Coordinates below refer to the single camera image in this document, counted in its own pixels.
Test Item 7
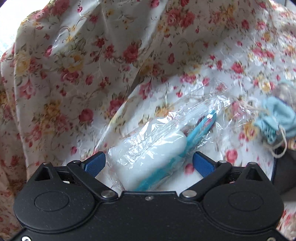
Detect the floral fabric cover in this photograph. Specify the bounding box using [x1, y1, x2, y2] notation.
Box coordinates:
[1, 1, 295, 239]

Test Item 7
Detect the light blue drawstring sachet pouch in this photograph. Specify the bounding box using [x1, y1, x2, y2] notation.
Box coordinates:
[245, 81, 296, 159]

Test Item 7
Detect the blue Tempo tissue pack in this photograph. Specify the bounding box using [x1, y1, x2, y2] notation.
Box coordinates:
[271, 149, 296, 194]

